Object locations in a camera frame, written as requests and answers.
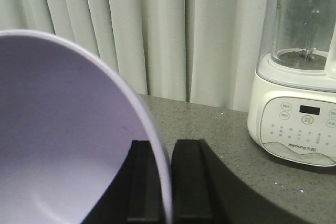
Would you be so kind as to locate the white blender with clear jar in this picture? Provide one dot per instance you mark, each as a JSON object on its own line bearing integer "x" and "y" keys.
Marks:
{"x": 292, "y": 107}

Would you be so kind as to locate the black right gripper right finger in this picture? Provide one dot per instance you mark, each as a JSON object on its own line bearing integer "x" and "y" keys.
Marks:
{"x": 205, "y": 190}

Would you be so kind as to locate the grey pleated curtain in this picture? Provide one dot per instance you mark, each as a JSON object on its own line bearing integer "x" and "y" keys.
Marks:
{"x": 200, "y": 51}

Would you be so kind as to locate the purple plastic bowl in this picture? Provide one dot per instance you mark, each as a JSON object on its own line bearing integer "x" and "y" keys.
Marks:
{"x": 67, "y": 124}

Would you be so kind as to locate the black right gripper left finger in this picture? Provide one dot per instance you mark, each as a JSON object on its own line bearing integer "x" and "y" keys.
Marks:
{"x": 134, "y": 195}

